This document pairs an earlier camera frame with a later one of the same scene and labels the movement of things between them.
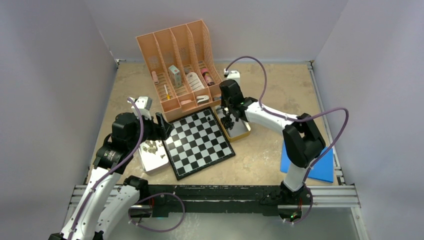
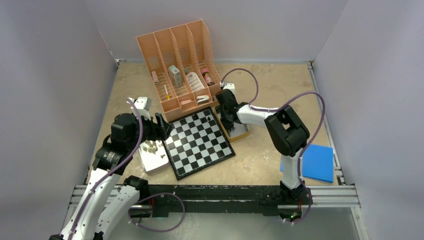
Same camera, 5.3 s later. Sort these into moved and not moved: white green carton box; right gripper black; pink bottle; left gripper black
Moved: right gripper black
Not moved: pink bottle; left gripper black; white green carton box
